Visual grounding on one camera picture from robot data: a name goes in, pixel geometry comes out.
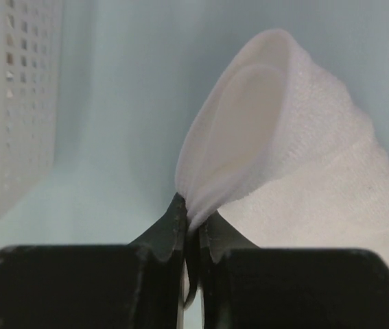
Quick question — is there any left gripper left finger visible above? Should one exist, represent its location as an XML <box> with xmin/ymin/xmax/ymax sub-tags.
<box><xmin>0</xmin><ymin>195</ymin><xmax>187</xmax><ymax>328</ymax></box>

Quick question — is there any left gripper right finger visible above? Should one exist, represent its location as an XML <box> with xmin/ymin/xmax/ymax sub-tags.
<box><xmin>199</xmin><ymin>213</ymin><xmax>389</xmax><ymax>328</ymax></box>

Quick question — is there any white towel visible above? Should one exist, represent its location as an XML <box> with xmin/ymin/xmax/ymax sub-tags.
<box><xmin>175</xmin><ymin>29</ymin><xmax>389</xmax><ymax>266</ymax></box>

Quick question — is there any empty white plastic basket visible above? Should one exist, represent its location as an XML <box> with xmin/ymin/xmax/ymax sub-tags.
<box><xmin>0</xmin><ymin>0</ymin><xmax>64</xmax><ymax>219</ymax></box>

